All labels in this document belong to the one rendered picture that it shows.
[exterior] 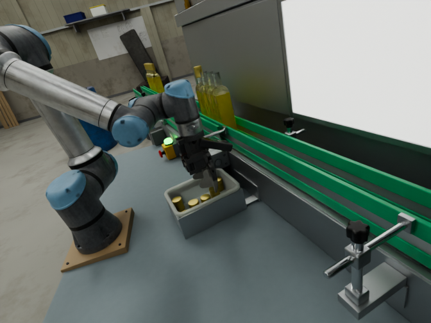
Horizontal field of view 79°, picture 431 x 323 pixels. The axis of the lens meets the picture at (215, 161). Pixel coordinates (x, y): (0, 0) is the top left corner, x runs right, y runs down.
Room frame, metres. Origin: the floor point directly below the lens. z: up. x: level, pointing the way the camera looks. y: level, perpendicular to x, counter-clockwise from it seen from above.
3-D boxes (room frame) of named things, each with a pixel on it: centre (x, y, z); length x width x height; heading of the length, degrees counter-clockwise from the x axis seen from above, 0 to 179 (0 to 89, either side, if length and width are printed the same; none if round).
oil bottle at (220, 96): (0.99, -0.08, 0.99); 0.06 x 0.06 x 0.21; 17
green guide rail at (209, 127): (1.75, 0.23, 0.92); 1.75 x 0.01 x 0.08; 18
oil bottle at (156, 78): (2.07, 0.27, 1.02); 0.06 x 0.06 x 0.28; 18
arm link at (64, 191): (0.72, 0.45, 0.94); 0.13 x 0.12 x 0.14; 167
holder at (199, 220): (0.74, 0.04, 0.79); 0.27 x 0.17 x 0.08; 108
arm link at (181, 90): (0.75, 0.05, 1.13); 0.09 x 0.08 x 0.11; 77
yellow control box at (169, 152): (1.26, 0.21, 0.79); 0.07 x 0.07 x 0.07; 18
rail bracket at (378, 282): (0.26, -0.19, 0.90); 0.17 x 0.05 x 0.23; 108
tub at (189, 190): (0.73, 0.07, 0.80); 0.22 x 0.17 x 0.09; 108
